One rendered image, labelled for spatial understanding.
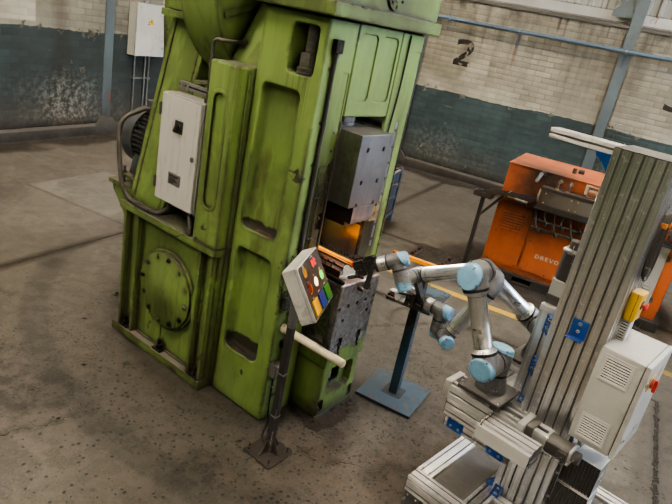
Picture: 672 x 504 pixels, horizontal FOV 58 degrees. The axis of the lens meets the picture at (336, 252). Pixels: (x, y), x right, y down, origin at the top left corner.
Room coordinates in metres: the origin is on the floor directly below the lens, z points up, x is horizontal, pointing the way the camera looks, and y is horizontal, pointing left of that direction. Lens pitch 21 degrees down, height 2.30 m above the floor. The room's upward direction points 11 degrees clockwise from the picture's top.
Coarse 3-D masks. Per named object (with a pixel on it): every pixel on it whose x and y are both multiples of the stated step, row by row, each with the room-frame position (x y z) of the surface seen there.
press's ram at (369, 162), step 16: (352, 128) 3.27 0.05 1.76; (368, 128) 3.37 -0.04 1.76; (352, 144) 3.14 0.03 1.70; (368, 144) 3.16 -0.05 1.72; (384, 144) 3.29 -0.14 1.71; (336, 160) 3.18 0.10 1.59; (352, 160) 3.13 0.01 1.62; (368, 160) 3.19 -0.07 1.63; (384, 160) 3.32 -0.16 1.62; (336, 176) 3.17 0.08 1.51; (352, 176) 3.11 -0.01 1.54; (368, 176) 3.22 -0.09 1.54; (384, 176) 3.35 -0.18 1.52; (336, 192) 3.16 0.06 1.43; (352, 192) 3.12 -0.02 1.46; (368, 192) 3.24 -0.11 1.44
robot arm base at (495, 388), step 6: (498, 378) 2.45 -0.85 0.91; (504, 378) 2.46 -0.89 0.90; (474, 384) 2.50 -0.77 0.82; (480, 384) 2.47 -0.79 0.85; (486, 384) 2.45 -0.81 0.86; (492, 384) 2.44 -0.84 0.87; (498, 384) 2.45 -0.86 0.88; (504, 384) 2.46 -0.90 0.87; (480, 390) 2.46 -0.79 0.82; (486, 390) 2.44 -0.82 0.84; (492, 390) 2.44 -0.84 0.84; (498, 390) 2.44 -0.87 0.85; (504, 390) 2.46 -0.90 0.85; (498, 396) 2.44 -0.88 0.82
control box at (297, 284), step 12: (300, 252) 2.86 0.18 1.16; (312, 252) 2.81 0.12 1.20; (300, 264) 2.62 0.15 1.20; (312, 264) 2.74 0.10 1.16; (288, 276) 2.56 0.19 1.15; (300, 276) 2.56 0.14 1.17; (312, 276) 2.69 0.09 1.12; (324, 276) 2.84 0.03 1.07; (288, 288) 2.56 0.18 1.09; (300, 288) 2.55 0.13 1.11; (312, 288) 2.63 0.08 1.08; (300, 300) 2.54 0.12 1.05; (312, 300) 2.58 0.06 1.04; (300, 312) 2.54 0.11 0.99; (312, 312) 2.53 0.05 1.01
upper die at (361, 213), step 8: (328, 208) 3.24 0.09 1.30; (336, 208) 3.21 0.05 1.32; (344, 208) 3.18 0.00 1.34; (352, 208) 3.15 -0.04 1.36; (360, 208) 3.21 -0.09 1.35; (368, 208) 3.27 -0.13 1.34; (336, 216) 3.20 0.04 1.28; (344, 216) 3.17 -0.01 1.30; (352, 216) 3.16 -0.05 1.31; (360, 216) 3.22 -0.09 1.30; (368, 216) 3.29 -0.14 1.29
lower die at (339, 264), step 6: (324, 246) 3.46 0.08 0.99; (318, 252) 3.35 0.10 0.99; (324, 252) 3.34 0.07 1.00; (336, 252) 3.40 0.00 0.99; (324, 258) 3.27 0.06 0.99; (330, 258) 3.29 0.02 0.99; (336, 258) 3.29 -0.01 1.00; (348, 258) 3.35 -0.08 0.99; (330, 264) 3.23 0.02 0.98; (336, 264) 3.22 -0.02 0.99; (342, 264) 3.24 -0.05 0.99; (348, 264) 3.24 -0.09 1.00; (336, 270) 3.16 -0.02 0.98; (342, 270) 3.17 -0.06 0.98; (336, 276) 3.16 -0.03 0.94
